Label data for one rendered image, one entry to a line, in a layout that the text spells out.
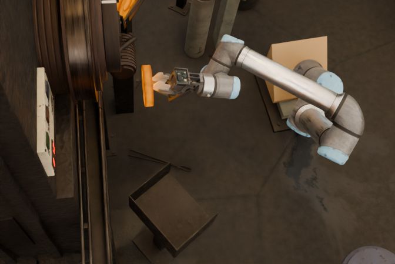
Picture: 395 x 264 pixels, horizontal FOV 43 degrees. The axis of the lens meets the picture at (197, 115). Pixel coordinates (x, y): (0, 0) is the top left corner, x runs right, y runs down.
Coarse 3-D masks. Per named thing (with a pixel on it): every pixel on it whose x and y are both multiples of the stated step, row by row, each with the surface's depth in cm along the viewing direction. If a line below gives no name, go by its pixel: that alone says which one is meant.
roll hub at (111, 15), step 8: (104, 0) 152; (104, 8) 150; (112, 8) 151; (104, 16) 150; (112, 16) 150; (104, 24) 150; (112, 24) 150; (104, 32) 150; (112, 32) 151; (120, 32) 159; (104, 40) 151; (112, 40) 151; (112, 48) 153; (112, 56) 154; (112, 64) 157; (120, 64) 158
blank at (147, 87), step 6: (144, 66) 185; (150, 66) 186; (144, 72) 183; (150, 72) 183; (144, 78) 182; (150, 78) 182; (144, 84) 181; (150, 84) 182; (144, 90) 182; (150, 90) 182; (144, 96) 186; (150, 96) 183; (144, 102) 190; (150, 102) 185
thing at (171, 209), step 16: (160, 176) 193; (144, 192) 192; (160, 192) 194; (176, 192) 195; (144, 208) 190; (160, 208) 191; (176, 208) 192; (192, 208) 194; (160, 224) 189; (176, 224) 190; (192, 224) 191; (208, 224) 184; (144, 240) 244; (160, 240) 185; (176, 240) 188; (192, 240) 187; (160, 256) 241; (176, 256) 243
